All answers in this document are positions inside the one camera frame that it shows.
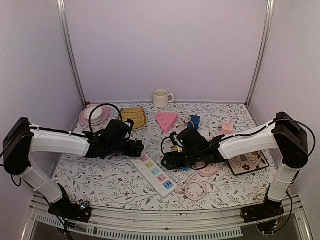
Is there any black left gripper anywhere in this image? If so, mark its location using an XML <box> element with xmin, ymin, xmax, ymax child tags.
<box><xmin>107</xmin><ymin>139</ymin><xmax>145</xmax><ymax>158</ymax></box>

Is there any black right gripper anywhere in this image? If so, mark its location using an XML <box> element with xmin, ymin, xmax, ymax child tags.
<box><xmin>161</xmin><ymin>149</ymin><xmax>202</xmax><ymax>170</ymax></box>

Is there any cyan square plug adapter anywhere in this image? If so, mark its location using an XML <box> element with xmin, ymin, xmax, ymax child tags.
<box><xmin>179</xmin><ymin>166</ymin><xmax>190</xmax><ymax>171</ymax></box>

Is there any round pink power socket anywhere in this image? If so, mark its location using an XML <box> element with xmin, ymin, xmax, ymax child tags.
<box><xmin>195</xmin><ymin>162</ymin><xmax>219</xmax><ymax>177</ymax></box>

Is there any dark blue cube socket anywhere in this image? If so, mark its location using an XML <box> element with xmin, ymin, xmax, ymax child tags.
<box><xmin>187</xmin><ymin>115</ymin><xmax>201</xmax><ymax>130</ymax></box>

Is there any pink triangular power socket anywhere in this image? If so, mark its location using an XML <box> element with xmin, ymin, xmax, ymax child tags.
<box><xmin>155</xmin><ymin>112</ymin><xmax>178</xmax><ymax>134</ymax></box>

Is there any white power strip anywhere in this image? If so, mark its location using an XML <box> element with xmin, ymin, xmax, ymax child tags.
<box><xmin>128</xmin><ymin>154</ymin><xmax>178</xmax><ymax>199</ymax></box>

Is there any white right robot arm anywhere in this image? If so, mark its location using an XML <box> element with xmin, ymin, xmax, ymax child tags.
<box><xmin>161</xmin><ymin>111</ymin><xmax>316</xmax><ymax>218</ymax></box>

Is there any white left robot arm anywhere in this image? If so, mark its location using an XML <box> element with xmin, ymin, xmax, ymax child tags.
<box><xmin>2</xmin><ymin>117</ymin><xmax>145</xmax><ymax>217</ymax></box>

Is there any small pink cube socket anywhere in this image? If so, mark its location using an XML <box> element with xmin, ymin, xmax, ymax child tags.
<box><xmin>219</xmin><ymin>122</ymin><xmax>234</xmax><ymax>135</ymax></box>

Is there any white bowl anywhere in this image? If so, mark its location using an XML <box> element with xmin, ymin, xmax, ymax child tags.
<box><xmin>83</xmin><ymin>106</ymin><xmax>103</xmax><ymax>123</ymax></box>

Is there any pink plate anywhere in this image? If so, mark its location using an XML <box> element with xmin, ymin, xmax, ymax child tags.
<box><xmin>79</xmin><ymin>104</ymin><xmax>110</xmax><ymax>126</ymax></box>

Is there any woven bamboo tray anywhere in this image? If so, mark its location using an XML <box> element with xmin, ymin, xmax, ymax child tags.
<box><xmin>120</xmin><ymin>106</ymin><xmax>147</xmax><ymax>131</ymax></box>

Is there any cream ceramic mug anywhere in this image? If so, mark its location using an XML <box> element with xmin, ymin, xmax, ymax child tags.
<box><xmin>153</xmin><ymin>89</ymin><xmax>175</xmax><ymax>108</ymax></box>

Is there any floral square plate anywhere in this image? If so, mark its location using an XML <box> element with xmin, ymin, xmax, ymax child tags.
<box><xmin>227</xmin><ymin>151</ymin><xmax>269</xmax><ymax>176</ymax></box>

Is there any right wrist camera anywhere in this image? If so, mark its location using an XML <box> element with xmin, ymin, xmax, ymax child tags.
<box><xmin>169</xmin><ymin>131</ymin><xmax>182</xmax><ymax>148</ymax></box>

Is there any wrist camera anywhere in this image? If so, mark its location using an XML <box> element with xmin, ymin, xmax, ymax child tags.
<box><xmin>169</xmin><ymin>131</ymin><xmax>182</xmax><ymax>148</ymax></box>
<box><xmin>124</xmin><ymin>119</ymin><xmax>135</xmax><ymax>131</ymax></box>

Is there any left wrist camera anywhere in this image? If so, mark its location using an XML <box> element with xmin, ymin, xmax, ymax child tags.
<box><xmin>124</xmin><ymin>119</ymin><xmax>135</xmax><ymax>131</ymax></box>

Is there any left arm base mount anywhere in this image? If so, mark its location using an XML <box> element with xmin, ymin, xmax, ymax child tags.
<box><xmin>48</xmin><ymin>183</ymin><xmax>92</xmax><ymax>223</ymax></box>

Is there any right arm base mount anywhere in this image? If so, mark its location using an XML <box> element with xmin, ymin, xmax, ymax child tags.
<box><xmin>240</xmin><ymin>198</ymin><xmax>285</xmax><ymax>223</ymax></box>

